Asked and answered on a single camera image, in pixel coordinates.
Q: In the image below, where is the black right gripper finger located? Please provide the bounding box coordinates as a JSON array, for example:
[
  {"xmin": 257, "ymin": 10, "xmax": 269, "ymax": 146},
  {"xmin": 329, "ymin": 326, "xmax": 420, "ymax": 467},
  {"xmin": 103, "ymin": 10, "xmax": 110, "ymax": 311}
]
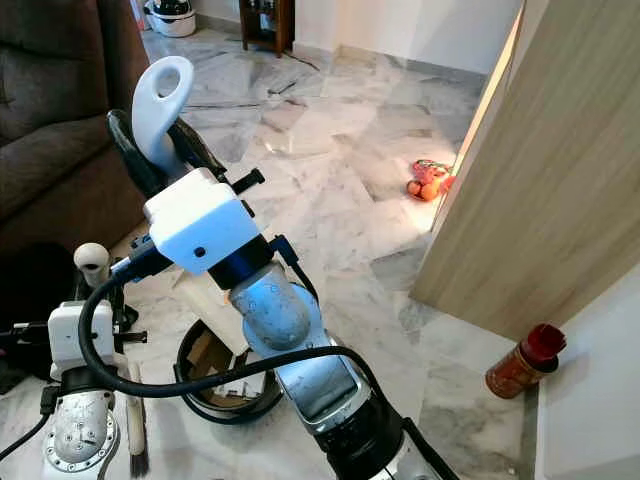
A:
[
  {"xmin": 174, "ymin": 119, "xmax": 227, "ymax": 182},
  {"xmin": 107, "ymin": 108, "xmax": 173, "ymax": 198}
]

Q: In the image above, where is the beige dustpan with white handle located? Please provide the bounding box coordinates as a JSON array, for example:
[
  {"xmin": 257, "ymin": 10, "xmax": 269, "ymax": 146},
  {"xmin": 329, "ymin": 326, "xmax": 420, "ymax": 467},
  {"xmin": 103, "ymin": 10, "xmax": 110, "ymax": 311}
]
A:
[{"xmin": 134, "ymin": 54, "xmax": 253, "ymax": 357}]

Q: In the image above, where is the black bag on floor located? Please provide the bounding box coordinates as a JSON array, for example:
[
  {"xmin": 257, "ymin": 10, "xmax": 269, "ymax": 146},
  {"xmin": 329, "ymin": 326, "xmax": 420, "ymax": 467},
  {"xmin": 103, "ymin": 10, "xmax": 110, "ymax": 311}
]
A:
[{"xmin": 0, "ymin": 242, "xmax": 77, "ymax": 392}]

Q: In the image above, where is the brown fabric sofa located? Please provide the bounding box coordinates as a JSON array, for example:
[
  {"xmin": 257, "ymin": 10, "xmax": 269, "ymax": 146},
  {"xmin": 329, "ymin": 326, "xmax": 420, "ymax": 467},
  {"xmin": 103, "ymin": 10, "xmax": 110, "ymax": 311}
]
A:
[{"xmin": 0, "ymin": 0, "xmax": 152, "ymax": 257}]

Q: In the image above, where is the white and black helmet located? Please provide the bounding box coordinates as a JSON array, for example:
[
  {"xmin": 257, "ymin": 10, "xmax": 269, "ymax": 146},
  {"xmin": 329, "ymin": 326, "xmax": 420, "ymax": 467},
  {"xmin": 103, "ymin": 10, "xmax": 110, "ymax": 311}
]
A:
[{"xmin": 141, "ymin": 0, "xmax": 197, "ymax": 39}]

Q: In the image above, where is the dark wooden small cabinet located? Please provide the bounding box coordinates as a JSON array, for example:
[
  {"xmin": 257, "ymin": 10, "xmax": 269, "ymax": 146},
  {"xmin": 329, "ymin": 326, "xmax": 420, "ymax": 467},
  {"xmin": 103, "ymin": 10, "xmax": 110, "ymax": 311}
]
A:
[{"xmin": 237, "ymin": 0, "xmax": 297, "ymax": 57}]

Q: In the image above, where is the round black trash bin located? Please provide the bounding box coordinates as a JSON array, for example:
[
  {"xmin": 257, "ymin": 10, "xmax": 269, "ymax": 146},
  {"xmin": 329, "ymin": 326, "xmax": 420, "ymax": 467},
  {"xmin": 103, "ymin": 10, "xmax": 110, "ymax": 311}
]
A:
[{"xmin": 174, "ymin": 316, "xmax": 287, "ymax": 427}]

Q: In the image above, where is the red and orange toy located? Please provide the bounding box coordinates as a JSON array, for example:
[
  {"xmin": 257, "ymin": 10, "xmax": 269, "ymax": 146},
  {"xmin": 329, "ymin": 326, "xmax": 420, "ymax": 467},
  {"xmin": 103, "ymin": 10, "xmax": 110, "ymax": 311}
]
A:
[{"xmin": 406, "ymin": 157, "xmax": 457, "ymax": 202}]

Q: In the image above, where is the light wooden panel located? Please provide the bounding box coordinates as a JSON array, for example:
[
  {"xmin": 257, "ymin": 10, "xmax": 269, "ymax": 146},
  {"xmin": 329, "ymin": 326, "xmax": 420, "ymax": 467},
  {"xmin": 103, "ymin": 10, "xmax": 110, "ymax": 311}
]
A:
[{"xmin": 409, "ymin": 0, "xmax": 640, "ymax": 342}]

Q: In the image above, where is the brown can with red cap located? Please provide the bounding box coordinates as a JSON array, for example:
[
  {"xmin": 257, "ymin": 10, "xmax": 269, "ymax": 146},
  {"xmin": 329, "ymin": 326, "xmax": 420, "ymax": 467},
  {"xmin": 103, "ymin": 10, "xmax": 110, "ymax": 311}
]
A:
[{"xmin": 484, "ymin": 322, "xmax": 569, "ymax": 400}]

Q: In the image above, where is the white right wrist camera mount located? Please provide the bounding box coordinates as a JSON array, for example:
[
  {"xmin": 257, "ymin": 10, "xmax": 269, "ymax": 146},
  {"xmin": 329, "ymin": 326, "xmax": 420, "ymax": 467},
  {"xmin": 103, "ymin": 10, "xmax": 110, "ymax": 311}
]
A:
[{"xmin": 142, "ymin": 167, "xmax": 262, "ymax": 277}]

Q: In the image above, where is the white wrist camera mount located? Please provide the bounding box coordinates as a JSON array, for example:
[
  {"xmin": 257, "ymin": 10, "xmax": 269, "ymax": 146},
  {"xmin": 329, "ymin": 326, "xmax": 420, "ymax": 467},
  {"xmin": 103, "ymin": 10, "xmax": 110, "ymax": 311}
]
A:
[
  {"xmin": 47, "ymin": 299, "xmax": 114, "ymax": 370},
  {"xmin": 142, "ymin": 167, "xmax": 262, "ymax": 277}
]

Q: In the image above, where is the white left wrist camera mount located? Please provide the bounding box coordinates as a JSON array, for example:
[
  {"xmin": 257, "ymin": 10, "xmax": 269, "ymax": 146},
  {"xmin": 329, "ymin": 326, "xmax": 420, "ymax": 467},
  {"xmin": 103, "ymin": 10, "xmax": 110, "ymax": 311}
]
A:
[{"xmin": 47, "ymin": 299, "xmax": 114, "ymax": 370}]

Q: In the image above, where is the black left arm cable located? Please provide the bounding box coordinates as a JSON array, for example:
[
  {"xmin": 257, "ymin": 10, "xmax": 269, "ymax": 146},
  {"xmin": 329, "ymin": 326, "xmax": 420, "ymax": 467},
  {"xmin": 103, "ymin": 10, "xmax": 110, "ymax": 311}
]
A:
[{"xmin": 0, "ymin": 318, "xmax": 63, "ymax": 463}]

